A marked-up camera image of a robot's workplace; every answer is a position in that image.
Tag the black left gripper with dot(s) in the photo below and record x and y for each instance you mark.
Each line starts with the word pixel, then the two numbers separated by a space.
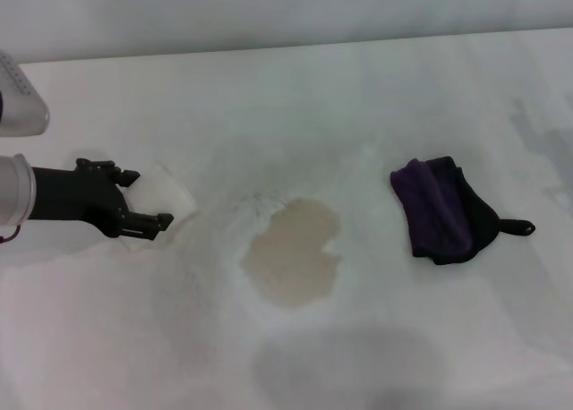
pixel 71 195

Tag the white paper cup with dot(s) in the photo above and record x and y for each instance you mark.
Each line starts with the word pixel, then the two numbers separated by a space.
pixel 165 195

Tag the purple rag with black loop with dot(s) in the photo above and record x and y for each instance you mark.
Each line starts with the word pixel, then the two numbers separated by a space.
pixel 432 210

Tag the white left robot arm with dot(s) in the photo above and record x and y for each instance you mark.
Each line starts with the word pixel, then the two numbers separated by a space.
pixel 13 190

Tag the brown water stain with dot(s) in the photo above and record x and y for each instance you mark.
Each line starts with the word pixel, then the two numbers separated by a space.
pixel 293 255

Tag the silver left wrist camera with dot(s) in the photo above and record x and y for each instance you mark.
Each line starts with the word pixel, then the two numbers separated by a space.
pixel 20 101

